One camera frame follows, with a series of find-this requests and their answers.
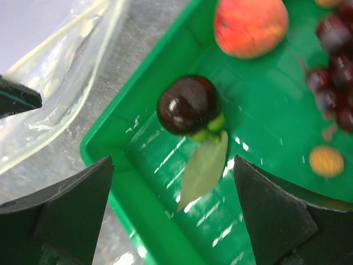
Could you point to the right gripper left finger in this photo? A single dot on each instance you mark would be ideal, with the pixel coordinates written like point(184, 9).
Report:
point(59, 224)

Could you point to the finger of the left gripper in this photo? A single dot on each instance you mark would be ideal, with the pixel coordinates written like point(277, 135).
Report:
point(17, 98)

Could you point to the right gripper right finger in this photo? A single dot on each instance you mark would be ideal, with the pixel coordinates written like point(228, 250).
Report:
point(288, 224)

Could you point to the clear dotted zip bag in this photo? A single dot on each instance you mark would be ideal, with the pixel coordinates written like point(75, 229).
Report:
point(56, 48)

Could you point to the dark red grape bunch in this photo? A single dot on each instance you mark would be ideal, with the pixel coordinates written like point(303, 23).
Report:
point(332, 86)

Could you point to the dark purple mangosteen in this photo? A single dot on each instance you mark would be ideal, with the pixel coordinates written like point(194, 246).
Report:
point(191, 106)

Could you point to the red peach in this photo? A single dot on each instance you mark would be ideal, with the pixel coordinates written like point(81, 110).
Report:
point(249, 29)

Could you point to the small brown nut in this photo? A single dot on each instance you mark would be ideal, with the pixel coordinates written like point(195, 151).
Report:
point(326, 161)

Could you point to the dried green leaf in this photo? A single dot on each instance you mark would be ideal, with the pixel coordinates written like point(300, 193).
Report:
point(204, 169)

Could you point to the green plastic tray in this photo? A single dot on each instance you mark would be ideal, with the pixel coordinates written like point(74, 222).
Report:
point(271, 120)

